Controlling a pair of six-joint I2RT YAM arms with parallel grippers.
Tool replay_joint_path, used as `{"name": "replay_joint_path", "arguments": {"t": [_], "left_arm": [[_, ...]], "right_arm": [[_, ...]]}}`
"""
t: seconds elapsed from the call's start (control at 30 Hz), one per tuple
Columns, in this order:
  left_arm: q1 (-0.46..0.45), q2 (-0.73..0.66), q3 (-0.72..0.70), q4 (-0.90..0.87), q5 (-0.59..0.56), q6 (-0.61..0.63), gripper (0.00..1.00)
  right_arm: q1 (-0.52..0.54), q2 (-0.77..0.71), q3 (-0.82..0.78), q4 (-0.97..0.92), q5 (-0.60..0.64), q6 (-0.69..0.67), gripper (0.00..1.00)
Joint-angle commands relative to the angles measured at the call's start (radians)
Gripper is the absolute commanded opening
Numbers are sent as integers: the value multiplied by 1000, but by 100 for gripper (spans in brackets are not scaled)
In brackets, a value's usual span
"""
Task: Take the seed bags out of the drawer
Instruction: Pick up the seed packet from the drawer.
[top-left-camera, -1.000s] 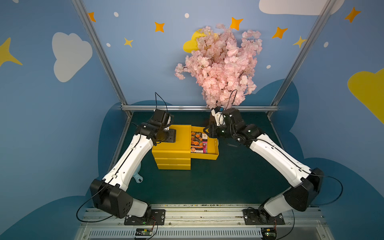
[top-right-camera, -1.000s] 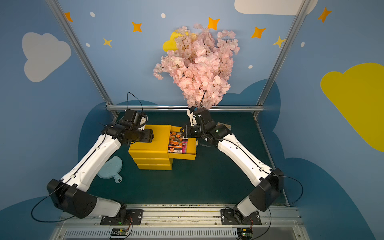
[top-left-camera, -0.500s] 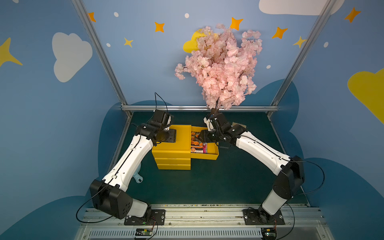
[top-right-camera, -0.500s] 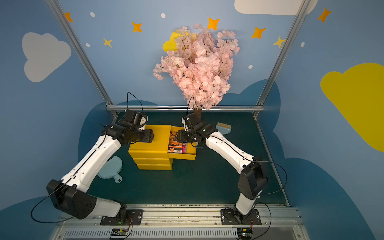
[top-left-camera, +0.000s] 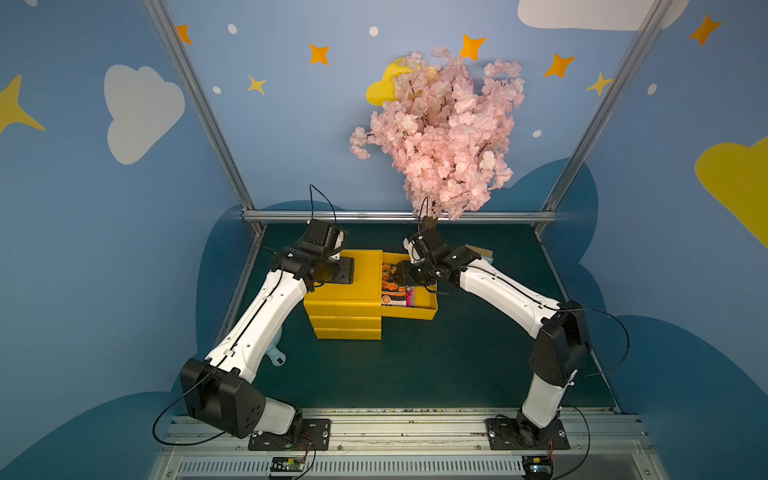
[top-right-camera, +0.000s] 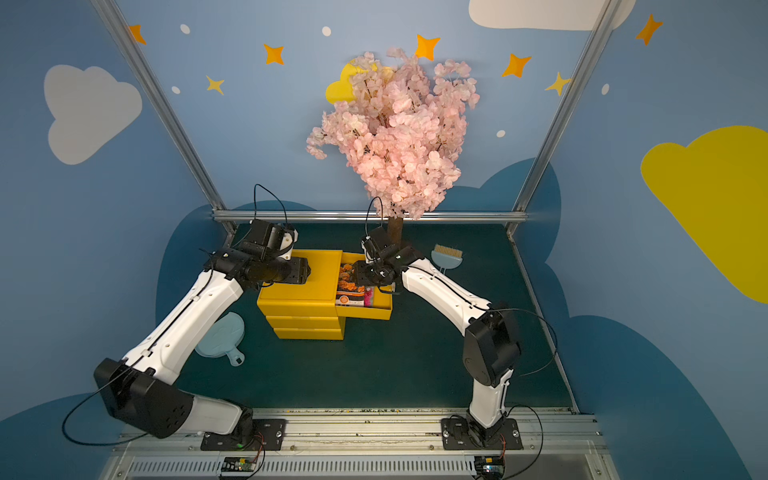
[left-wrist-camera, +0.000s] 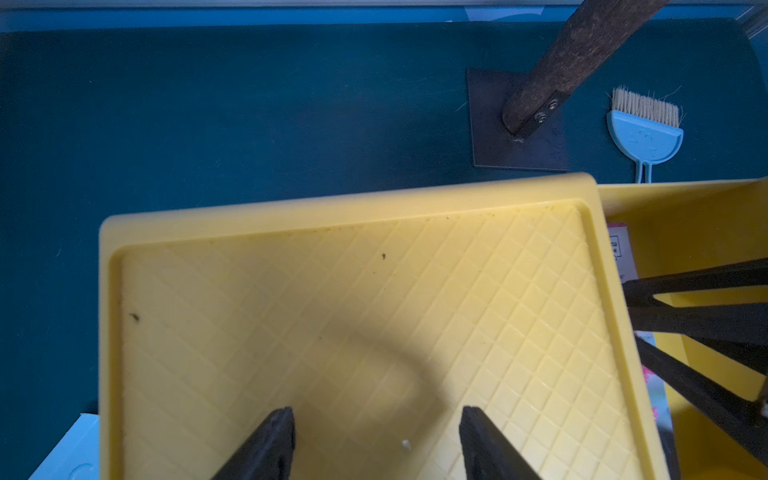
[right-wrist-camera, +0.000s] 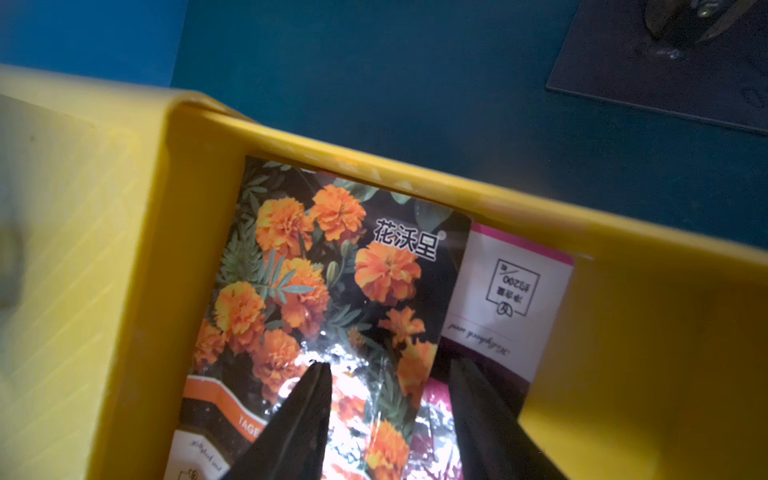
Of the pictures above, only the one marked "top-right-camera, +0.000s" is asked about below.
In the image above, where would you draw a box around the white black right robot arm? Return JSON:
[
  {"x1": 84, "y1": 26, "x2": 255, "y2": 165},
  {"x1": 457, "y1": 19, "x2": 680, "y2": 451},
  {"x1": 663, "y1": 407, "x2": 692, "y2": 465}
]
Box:
[{"x1": 355, "y1": 236, "x2": 522, "y2": 431}]

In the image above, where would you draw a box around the left aluminium frame post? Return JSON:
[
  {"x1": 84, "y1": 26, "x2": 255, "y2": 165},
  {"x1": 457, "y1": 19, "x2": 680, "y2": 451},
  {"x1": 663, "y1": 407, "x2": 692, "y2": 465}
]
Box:
[{"x1": 91, "y1": 0, "x2": 227, "y2": 216}]

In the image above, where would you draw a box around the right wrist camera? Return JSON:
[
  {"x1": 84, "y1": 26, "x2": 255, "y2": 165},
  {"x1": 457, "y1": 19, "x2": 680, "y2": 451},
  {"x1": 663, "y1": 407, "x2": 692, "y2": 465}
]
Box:
[{"x1": 361, "y1": 227, "x2": 396, "y2": 263}]

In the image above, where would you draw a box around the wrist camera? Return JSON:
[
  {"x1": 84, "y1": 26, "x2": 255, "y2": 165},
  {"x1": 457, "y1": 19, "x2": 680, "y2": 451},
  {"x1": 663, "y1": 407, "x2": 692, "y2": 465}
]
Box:
[
  {"x1": 361, "y1": 227, "x2": 396, "y2": 263},
  {"x1": 239, "y1": 219, "x2": 298, "y2": 261}
]

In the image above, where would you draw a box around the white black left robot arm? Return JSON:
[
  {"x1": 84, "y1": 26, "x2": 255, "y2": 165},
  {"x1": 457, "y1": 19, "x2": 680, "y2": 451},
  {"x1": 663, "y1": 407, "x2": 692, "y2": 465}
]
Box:
[{"x1": 94, "y1": 249, "x2": 311, "y2": 444}]

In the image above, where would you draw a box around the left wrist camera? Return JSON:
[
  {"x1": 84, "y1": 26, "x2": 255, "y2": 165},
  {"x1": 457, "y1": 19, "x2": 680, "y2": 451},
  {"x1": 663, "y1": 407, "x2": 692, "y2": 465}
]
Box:
[{"x1": 239, "y1": 219, "x2": 298, "y2": 261}]

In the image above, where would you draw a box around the light blue dustpan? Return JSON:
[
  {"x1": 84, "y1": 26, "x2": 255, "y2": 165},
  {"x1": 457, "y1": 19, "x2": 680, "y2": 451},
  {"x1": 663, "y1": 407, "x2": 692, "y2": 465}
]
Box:
[{"x1": 195, "y1": 312, "x2": 245, "y2": 367}]

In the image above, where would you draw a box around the horizontal aluminium frame rail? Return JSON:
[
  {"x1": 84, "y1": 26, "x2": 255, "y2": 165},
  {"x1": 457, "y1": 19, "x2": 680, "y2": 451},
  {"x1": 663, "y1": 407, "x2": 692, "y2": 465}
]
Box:
[{"x1": 212, "y1": 210, "x2": 528, "y2": 224}]

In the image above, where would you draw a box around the right green circuit board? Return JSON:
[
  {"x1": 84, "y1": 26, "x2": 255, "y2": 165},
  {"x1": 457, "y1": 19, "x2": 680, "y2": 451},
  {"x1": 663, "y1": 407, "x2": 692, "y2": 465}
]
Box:
[{"x1": 473, "y1": 456, "x2": 505, "y2": 480}]

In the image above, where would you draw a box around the yellow plastic drawer cabinet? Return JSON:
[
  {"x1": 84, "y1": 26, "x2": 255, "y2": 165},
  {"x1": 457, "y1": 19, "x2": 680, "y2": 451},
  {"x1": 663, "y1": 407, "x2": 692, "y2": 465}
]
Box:
[{"x1": 257, "y1": 250, "x2": 346, "y2": 341}]

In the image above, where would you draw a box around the pink flower seed bag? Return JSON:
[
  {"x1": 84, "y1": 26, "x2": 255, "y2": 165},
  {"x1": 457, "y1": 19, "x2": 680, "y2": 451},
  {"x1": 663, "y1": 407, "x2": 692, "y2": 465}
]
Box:
[{"x1": 363, "y1": 287, "x2": 374, "y2": 308}]

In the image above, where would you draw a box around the orange marigold seed bag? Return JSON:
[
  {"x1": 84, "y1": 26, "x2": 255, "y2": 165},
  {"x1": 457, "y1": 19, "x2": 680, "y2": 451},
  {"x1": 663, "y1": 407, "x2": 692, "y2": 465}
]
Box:
[{"x1": 335, "y1": 263, "x2": 366, "y2": 307}]

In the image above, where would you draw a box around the aluminium frame post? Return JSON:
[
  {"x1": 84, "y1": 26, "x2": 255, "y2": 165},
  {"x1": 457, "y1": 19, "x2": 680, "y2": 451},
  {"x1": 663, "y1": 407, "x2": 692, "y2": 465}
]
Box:
[
  {"x1": 505, "y1": 0, "x2": 635, "y2": 242},
  {"x1": 91, "y1": 0, "x2": 227, "y2": 216}
]

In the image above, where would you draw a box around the right aluminium frame post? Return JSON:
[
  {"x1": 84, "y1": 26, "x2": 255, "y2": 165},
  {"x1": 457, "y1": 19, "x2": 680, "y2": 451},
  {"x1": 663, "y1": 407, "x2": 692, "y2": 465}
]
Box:
[{"x1": 505, "y1": 0, "x2": 635, "y2": 242}]

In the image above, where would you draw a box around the yellow top drawer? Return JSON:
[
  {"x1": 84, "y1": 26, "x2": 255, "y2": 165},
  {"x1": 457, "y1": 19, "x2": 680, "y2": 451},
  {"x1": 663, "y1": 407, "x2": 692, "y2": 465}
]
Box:
[{"x1": 335, "y1": 252, "x2": 393, "y2": 321}]

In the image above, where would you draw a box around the front aluminium mounting rail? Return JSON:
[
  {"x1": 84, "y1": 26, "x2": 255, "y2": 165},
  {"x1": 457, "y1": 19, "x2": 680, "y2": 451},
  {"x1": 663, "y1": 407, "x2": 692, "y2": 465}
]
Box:
[{"x1": 101, "y1": 407, "x2": 619, "y2": 479}]

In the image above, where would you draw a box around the light blue hand brush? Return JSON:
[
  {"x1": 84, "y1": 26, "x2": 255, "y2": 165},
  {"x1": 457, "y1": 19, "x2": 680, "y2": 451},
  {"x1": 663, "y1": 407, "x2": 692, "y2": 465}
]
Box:
[{"x1": 430, "y1": 244, "x2": 463, "y2": 271}]

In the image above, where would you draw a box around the left green circuit board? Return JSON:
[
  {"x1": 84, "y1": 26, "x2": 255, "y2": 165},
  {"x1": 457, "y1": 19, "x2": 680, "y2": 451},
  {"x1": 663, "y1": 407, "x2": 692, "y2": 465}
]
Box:
[{"x1": 220, "y1": 457, "x2": 259, "y2": 476}]

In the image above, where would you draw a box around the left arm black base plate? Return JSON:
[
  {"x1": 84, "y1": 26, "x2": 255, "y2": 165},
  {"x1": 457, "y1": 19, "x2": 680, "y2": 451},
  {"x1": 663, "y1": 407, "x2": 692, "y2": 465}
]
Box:
[{"x1": 200, "y1": 418, "x2": 287, "y2": 452}]

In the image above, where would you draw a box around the green circuit board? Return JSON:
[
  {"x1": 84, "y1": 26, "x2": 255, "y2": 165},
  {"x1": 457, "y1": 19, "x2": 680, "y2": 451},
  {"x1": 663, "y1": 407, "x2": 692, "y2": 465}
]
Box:
[
  {"x1": 220, "y1": 457, "x2": 259, "y2": 476},
  {"x1": 473, "y1": 456, "x2": 505, "y2": 480}
]

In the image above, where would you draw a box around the pink blossom artificial tree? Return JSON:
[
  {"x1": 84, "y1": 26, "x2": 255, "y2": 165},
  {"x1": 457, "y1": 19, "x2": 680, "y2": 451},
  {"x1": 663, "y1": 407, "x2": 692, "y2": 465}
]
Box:
[{"x1": 306, "y1": 48, "x2": 480, "y2": 243}]

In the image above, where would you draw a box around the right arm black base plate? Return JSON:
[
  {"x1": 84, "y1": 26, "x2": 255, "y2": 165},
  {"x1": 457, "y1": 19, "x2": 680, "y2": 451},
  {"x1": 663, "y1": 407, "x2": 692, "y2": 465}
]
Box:
[{"x1": 440, "y1": 414, "x2": 524, "y2": 451}]

